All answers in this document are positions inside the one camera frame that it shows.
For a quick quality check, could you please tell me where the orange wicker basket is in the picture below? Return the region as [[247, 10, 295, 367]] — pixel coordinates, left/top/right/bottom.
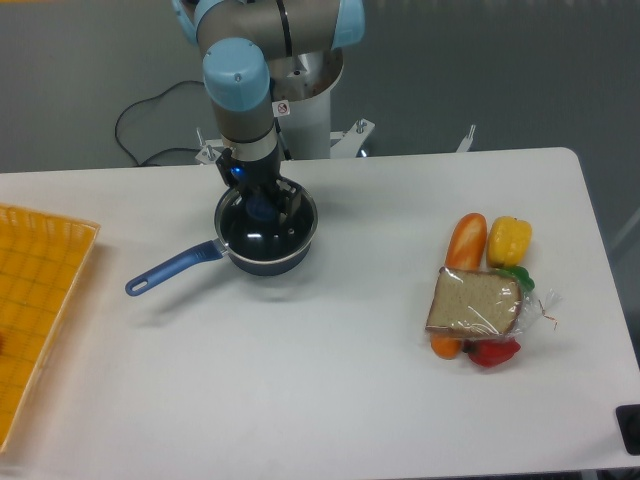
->
[[1, 204, 100, 451]]

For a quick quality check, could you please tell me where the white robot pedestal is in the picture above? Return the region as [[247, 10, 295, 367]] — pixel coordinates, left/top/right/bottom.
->
[[201, 37, 375, 161]]

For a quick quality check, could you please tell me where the orange bread roll toy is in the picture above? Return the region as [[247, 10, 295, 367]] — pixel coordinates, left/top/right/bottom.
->
[[444, 213, 487, 270]]

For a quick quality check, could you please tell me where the yellow bell pepper toy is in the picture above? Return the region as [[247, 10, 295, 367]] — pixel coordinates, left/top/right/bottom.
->
[[486, 216, 533, 268]]

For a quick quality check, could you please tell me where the glass lid blue knob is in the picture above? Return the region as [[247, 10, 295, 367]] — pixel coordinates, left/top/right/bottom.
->
[[214, 185, 318, 265]]

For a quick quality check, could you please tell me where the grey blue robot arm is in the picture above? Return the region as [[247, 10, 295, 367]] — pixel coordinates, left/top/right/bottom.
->
[[172, 1, 365, 220]]

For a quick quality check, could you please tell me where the black corner object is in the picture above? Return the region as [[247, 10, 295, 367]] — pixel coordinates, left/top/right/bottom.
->
[[615, 404, 640, 456]]

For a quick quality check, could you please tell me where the white table bracket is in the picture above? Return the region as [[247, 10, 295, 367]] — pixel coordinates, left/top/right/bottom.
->
[[456, 124, 476, 153]]

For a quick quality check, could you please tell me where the small orange toy vegetable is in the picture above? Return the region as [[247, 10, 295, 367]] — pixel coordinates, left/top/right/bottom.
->
[[430, 335, 462, 360]]

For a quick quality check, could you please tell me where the dark blue saucepan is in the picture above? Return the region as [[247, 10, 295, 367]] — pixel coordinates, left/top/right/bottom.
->
[[125, 182, 318, 296]]

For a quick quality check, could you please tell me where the bagged sliced bread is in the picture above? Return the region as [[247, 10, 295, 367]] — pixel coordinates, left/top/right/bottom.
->
[[425, 267, 562, 340]]

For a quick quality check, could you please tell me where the red bell pepper toy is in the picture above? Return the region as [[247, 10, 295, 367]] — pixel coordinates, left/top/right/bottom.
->
[[463, 339, 521, 368]]

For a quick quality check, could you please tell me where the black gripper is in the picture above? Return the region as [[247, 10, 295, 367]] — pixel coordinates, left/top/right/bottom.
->
[[215, 147, 303, 218]]

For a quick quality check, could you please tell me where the green bell pepper toy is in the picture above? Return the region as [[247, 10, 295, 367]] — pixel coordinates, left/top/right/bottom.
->
[[500, 265, 536, 292]]

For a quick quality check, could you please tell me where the black floor cable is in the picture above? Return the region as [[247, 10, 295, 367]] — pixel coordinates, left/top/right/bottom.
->
[[114, 80, 216, 167]]

